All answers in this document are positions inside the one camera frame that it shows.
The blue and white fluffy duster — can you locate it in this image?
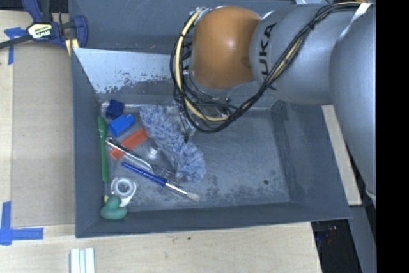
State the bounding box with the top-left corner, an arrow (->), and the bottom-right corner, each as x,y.
139,105 -> 207,183

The grey metal bin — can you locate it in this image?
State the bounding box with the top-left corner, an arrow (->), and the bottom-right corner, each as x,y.
66,0 -> 353,239

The orange flat block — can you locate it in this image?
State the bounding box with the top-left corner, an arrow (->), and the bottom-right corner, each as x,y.
109,127 -> 150,161

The blue plastic block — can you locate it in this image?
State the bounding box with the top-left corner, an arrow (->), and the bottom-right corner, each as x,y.
108,113 -> 136,138

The dark blue toy piece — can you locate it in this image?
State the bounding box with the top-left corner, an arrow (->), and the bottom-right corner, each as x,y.
105,99 -> 125,120

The green plastic spoon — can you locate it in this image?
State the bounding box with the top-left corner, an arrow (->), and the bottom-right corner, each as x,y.
96,115 -> 111,184

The white tape dispenser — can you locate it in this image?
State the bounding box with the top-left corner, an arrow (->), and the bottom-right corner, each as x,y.
110,176 -> 138,207

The green rubber duck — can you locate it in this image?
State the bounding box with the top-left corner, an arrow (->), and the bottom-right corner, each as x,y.
99,195 -> 128,221

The pale wood board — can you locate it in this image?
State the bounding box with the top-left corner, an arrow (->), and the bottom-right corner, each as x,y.
10,40 -> 77,229

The blue-handled paintbrush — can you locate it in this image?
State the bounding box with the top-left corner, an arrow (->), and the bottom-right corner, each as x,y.
121,161 -> 201,203

